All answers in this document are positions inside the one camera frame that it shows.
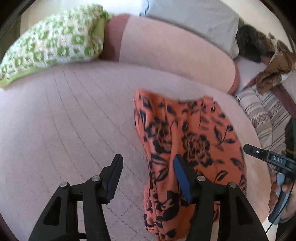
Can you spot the brown crumpled garment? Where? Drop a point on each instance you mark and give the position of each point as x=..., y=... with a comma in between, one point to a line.
x=279, y=68

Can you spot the grey pillow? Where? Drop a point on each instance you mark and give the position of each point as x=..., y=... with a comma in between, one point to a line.
x=212, y=20

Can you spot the dark fur garment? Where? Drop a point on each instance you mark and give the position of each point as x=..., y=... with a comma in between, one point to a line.
x=252, y=44

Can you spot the pink bolster cushion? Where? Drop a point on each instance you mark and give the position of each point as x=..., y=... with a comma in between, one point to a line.
x=161, y=46

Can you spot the green patterned pillow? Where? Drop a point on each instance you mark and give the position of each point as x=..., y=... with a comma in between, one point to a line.
x=73, y=35

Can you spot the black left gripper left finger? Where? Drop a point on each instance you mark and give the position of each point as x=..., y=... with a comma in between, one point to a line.
x=75, y=212

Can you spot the orange floral blouse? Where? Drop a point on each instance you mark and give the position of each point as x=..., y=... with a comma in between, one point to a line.
x=199, y=131

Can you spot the person's right hand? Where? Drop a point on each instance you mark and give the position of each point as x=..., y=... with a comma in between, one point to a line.
x=288, y=188

